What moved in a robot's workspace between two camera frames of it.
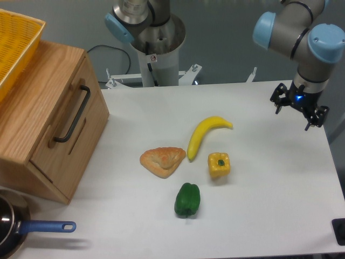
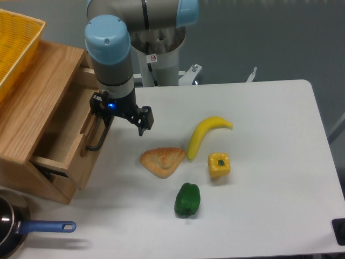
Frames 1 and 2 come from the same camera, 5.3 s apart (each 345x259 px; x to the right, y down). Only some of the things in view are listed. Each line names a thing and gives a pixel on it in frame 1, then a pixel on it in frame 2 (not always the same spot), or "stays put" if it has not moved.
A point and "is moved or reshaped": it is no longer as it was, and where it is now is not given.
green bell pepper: [187, 199] stays put
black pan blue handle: [15, 224] stays put
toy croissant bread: [163, 161] stays put
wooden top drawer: [81, 114] is moved or reshaped
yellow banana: [201, 128] stays put
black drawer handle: [79, 113] → [109, 121]
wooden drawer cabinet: [51, 118] stays put
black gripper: [307, 102] → [102, 105]
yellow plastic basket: [20, 35] stays put
